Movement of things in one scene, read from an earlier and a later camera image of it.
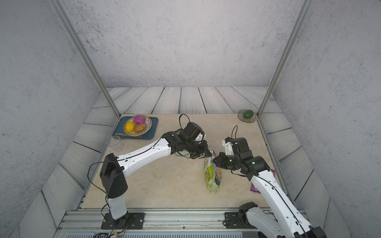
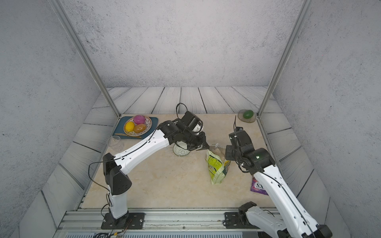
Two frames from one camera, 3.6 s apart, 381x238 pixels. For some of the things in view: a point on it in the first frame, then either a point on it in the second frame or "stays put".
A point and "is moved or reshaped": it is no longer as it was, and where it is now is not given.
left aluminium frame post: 59,10 stays put
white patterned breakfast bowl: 183,153 stays put
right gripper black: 221,162 → 228,155
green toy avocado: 248,114 stays put
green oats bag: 212,173 is moved or reshaped
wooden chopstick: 129,136 stays put
